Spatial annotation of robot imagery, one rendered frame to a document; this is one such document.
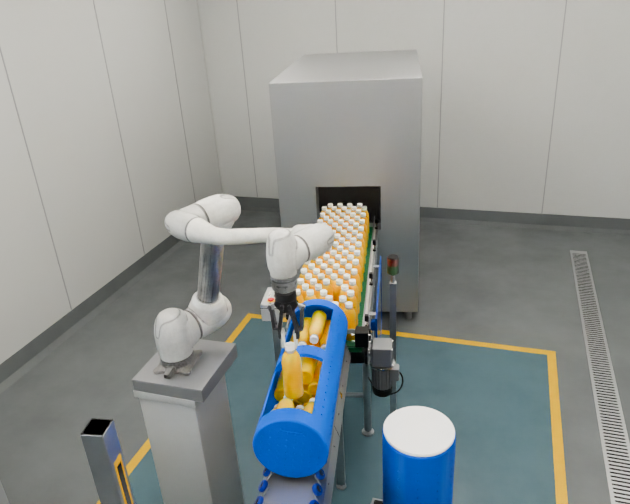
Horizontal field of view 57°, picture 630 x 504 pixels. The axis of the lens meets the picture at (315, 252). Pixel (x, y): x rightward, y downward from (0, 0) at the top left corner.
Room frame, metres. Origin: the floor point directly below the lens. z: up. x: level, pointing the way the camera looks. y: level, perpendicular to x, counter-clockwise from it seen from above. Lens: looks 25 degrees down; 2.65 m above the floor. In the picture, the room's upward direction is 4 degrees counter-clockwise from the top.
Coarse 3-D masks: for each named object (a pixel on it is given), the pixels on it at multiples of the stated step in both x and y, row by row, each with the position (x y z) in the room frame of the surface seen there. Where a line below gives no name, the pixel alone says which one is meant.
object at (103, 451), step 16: (96, 432) 1.09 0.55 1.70; (112, 432) 1.11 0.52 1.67; (96, 448) 1.08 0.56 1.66; (112, 448) 1.10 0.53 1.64; (96, 464) 1.08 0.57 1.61; (112, 464) 1.08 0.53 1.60; (96, 480) 1.08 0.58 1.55; (112, 480) 1.08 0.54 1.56; (128, 480) 1.13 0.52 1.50; (112, 496) 1.08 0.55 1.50; (128, 496) 1.11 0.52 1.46
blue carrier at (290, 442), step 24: (312, 312) 2.48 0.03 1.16; (336, 312) 2.40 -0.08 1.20; (288, 336) 2.37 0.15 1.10; (336, 336) 2.22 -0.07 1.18; (336, 360) 2.07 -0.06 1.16; (336, 384) 1.95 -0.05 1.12; (264, 408) 1.81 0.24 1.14; (288, 408) 1.69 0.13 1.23; (264, 432) 1.64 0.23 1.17; (288, 432) 1.62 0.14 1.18; (312, 432) 1.61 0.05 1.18; (264, 456) 1.64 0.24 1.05; (288, 456) 1.63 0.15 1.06; (312, 456) 1.61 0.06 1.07
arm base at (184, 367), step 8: (200, 352) 2.30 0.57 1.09; (160, 360) 2.22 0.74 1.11; (184, 360) 2.19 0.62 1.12; (192, 360) 2.23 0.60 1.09; (160, 368) 2.20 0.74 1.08; (168, 368) 2.17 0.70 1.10; (176, 368) 2.18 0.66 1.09; (184, 368) 2.18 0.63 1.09; (192, 368) 2.20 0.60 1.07; (168, 376) 2.15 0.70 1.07
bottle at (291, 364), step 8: (288, 352) 1.72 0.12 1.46; (296, 352) 1.73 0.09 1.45; (288, 360) 1.70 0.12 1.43; (296, 360) 1.71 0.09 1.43; (288, 368) 1.70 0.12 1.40; (296, 368) 1.70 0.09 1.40; (288, 376) 1.70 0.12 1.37; (296, 376) 1.70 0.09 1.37; (288, 384) 1.70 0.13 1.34; (296, 384) 1.69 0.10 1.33; (288, 392) 1.69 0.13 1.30; (296, 392) 1.69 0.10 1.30
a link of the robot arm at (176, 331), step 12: (168, 312) 2.26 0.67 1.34; (180, 312) 2.26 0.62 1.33; (156, 324) 2.22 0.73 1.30; (168, 324) 2.20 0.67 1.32; (180, 324) 2.21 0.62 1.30; (192, 324) 2.26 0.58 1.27; (156, 336) 2.21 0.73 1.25; (168, 336) 2.18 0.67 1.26; (180, 336) 2.19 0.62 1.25; (192, 336) 2.24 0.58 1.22; (168, 348) 2.17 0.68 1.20; (180, 348) 2.19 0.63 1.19; (192, 348) 2.26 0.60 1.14; (168, 360) 2.18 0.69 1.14; (180, 360) 2.19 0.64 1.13
